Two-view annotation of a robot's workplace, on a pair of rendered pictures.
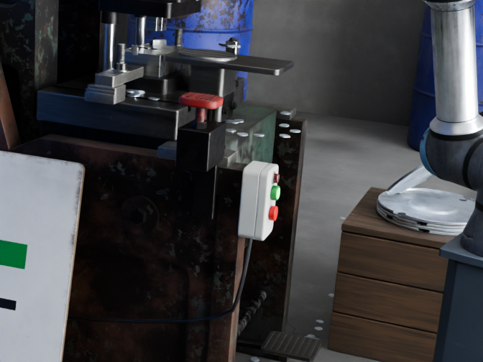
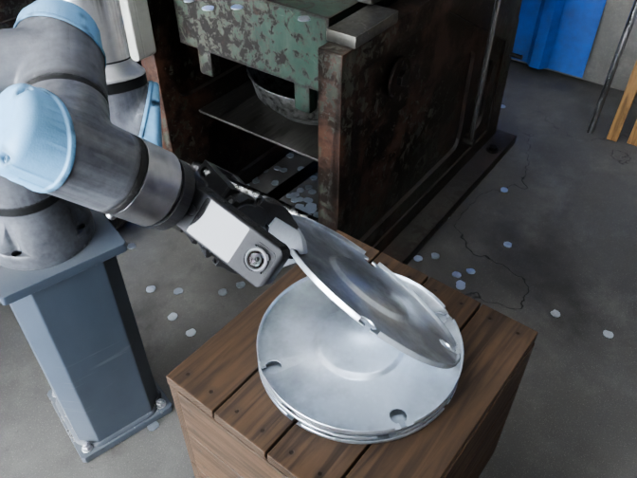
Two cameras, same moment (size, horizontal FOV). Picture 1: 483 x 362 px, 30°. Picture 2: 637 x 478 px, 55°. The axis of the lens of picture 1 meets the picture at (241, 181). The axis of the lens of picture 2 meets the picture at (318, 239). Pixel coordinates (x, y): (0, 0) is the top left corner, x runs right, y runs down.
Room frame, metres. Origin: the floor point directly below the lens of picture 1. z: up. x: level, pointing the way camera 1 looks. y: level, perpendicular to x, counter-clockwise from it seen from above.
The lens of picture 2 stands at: (2.37, -1.04, 1.06)
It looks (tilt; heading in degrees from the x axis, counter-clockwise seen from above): 42 degrees down; 111
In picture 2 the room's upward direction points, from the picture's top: straight up
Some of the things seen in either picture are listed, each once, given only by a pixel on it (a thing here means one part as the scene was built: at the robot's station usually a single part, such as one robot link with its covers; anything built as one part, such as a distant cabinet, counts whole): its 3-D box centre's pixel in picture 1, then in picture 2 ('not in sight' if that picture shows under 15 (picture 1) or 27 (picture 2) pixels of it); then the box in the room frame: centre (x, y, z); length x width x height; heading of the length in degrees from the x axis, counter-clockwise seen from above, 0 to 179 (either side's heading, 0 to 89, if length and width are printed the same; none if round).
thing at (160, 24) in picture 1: (157, 21); not in sight; (1.90, 0.21, 0.84); 0.05 x 0.03 x 0.04; 164
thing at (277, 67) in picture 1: (226, 87); not in sight; (1.86, 0.05, 0.72); 0.25 x 0.14 x 0.14; 74
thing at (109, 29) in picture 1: (109, 37); not in sight; (1.84, 0.30, 0.81); 0.02 x 0.02 x 0.14
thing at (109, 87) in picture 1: (118, 70); not in sight; (1.74, 0.26, 0.76); 0.17 x 0.06 x 0.10; 164
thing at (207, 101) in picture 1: (200, 117); not in sight; (1.52, 0.08, 0.72); 0.07 x 0.06 x 0.08; 74
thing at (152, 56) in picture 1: (153, 59); not in sight; (1.90, 0.21, 0.76); 0.15 x 0.09 x 0.05; 164
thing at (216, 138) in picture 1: (199, 172); not in sight; (1.54, 0.08, 0.62); 0.10 x 0.06 x 0.20; 164
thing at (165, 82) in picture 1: (148, 75); not in sight; (1.91, 0.22, 0.72); 0.20 x 0.16 x 0.03; 164
